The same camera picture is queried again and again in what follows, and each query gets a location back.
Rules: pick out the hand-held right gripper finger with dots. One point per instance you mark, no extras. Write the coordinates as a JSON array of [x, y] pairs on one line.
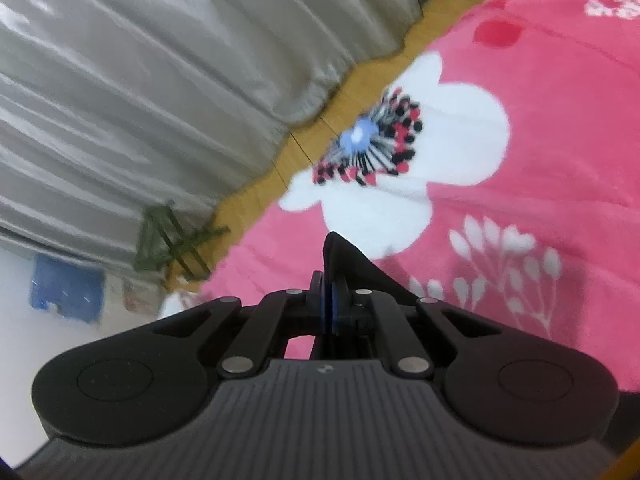
[[324, 310], [336, 310]]

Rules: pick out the black printed t-shirt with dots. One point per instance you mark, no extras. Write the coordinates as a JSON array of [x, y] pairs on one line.
[[350, 260]]

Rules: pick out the white object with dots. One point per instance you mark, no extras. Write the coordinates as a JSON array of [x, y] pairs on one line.
[[180, 305]]

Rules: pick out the pink floral blanket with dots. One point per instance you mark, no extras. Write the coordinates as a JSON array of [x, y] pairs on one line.
[[500, 210]]

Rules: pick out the blue box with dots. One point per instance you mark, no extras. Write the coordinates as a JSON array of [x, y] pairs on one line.
[[65, 287]]

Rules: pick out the grey curtain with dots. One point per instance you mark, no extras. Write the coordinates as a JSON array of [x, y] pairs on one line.
[[125, 85]]

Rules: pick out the green metal frame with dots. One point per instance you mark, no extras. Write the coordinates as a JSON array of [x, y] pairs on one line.
[[172, 247]]

